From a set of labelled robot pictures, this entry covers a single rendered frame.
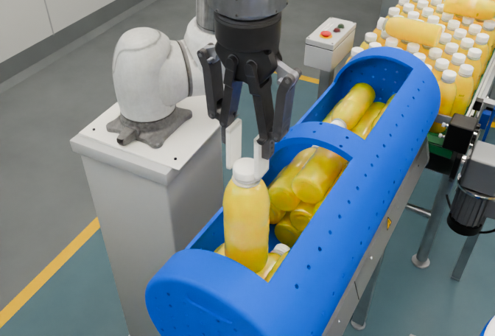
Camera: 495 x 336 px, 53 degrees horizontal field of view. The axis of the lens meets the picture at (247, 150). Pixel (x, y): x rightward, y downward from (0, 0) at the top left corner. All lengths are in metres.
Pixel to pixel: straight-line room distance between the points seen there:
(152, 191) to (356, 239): 0.64
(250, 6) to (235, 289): 0.41
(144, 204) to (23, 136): 1.98
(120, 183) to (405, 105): 0.79
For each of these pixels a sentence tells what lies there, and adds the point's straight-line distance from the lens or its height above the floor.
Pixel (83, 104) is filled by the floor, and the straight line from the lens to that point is 3.51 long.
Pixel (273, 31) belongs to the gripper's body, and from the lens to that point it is 0.55.
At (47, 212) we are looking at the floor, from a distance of 2.75.
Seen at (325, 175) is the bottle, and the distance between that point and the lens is 1.00.
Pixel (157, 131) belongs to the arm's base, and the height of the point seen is 1.03.
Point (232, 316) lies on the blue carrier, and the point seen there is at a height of 1.20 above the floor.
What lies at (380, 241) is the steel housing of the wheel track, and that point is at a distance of 1.31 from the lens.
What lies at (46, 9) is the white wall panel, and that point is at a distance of 4.10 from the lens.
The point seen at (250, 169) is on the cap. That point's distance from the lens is 0.68.
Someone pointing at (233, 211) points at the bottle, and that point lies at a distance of 0.71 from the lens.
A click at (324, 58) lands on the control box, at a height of 1.04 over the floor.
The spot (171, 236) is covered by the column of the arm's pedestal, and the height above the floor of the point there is 0.75.
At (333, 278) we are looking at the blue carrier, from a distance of 0.86.
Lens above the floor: 1.83
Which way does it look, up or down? 39 degrees down
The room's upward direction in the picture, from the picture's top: straight up
